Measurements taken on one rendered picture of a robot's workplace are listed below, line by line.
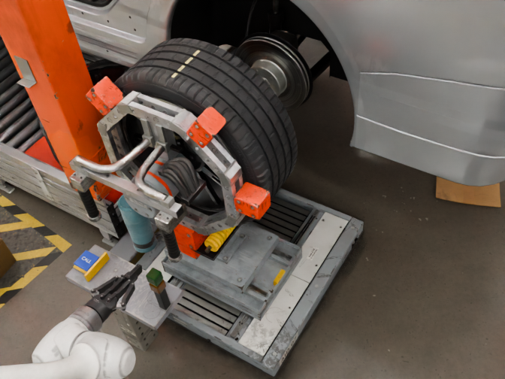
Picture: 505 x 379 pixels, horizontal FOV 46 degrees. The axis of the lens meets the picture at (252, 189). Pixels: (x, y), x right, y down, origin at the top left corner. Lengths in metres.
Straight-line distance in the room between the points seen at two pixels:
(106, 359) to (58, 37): 1.01
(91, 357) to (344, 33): 1.17
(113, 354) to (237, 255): 1.03
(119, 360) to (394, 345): 1.30
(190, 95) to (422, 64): 0.68
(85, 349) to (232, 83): 0.86
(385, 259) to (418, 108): 1.02
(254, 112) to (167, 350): 1.18
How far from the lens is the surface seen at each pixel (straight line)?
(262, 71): 2.23
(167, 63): 1.87
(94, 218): 2.04
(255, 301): 2.46
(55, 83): 2.05
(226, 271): 2.46
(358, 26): 1.84
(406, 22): 1.77
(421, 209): 2.97
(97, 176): 1.86
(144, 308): 2.16
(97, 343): 1.62
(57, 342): 1.71
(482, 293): 2.75
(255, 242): 2.53
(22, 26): 1.94
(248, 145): 1.78
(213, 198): 2.12
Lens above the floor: 2.26
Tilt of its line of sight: 48 degrees down
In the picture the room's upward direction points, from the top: 7 degrees counter-clockwise
